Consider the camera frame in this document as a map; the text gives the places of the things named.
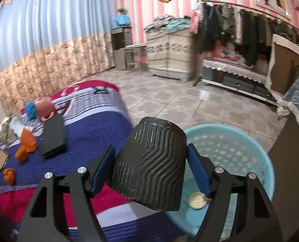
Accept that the striped blue red blanket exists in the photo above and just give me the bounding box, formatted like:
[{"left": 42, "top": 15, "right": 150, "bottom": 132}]
[{"left": 0, "top": 79, "right": 190, "bottom": 242}]

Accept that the beige fabric wardrobe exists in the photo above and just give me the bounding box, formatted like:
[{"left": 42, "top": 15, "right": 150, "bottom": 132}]
[{"left": 146, "top": 29, "right": 194, "bottom": 81}]

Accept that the white crumpled paper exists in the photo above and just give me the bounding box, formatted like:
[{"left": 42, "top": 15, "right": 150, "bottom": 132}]
[{"left": 9, "top": 117, "right": 27, "bottom": 135}]

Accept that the olive gold printed box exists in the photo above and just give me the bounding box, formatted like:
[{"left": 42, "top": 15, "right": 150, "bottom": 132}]
[{"left": 0, "top": 122, "right": 17, "bottom": 145}]

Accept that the pile of folded clothes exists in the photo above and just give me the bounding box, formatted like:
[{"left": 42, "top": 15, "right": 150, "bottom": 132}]
[{"left": 143, "top": 15, "right": 192, "bottom": 33}]

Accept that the black ribbed paper cup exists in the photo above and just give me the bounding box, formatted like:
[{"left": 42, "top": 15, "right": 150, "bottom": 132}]
[{"left": 109, "top": 117, "right": 188, "bottom": 212}]

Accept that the light blue plastic basket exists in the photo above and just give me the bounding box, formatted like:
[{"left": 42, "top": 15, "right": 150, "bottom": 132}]
[{"left": 163, "top": 124, "right": 276, "bottom": 240}]

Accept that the rack of hanging clothes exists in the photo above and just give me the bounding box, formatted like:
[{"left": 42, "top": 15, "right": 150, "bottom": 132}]
[{"left": 191, "top": 0, "right": 299, "bottom": 67}]

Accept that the blue scrunchie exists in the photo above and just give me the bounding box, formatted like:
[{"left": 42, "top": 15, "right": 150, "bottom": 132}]
[{"left": 24, "top": 101, "right": 40, "bottom": 119}]

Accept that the wooden headboard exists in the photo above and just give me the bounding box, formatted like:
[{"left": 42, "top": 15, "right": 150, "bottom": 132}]
[{"left": 267, "top": 33, "right": 299, "bottom": 101}]

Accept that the low dark cabinet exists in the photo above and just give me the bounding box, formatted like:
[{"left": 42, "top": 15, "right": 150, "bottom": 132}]
[{"left": 201, "top": 58, "right": 278, "bottom": 104}]

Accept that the brown wooden furniture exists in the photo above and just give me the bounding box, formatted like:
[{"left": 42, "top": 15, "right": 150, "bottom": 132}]
[{"left": 267, "top": 111, "right": 299, "bottom": 242}]

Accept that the blue and beige curtain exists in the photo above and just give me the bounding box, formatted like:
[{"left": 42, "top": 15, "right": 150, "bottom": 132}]
[{"left": 0, "top": 0, "right": 117, "bottom": 116}]

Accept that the black narrow cabinet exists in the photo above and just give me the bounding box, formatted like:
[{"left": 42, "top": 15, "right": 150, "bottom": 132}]
[{"left": 111, "top": 26, "right": 133, "bottom": 71}]

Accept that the blue bag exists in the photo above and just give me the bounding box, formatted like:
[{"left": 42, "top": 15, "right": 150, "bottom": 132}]
[{"left": 114, "top": 9, "right": 132, "bottom": 28}]

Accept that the white lace cloth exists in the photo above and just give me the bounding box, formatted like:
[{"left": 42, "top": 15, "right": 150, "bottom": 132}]
[{"left": 202, "top": 58, "right": 268, "bottom": 83}]

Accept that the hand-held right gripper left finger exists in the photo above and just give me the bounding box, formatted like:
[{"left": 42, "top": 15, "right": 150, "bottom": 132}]
[{"left": 18, "top": 145, "right": 117, "bottom": 242}]

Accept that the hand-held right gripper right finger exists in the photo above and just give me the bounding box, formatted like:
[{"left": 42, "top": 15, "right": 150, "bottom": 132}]
[{"left": 186, "top": 143, "right": 283, "bottom": 242}]

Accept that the grey stool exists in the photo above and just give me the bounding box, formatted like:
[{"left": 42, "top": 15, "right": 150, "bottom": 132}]
[{"left": 123, "top": 44, "right": 148, "bottom": 72}]

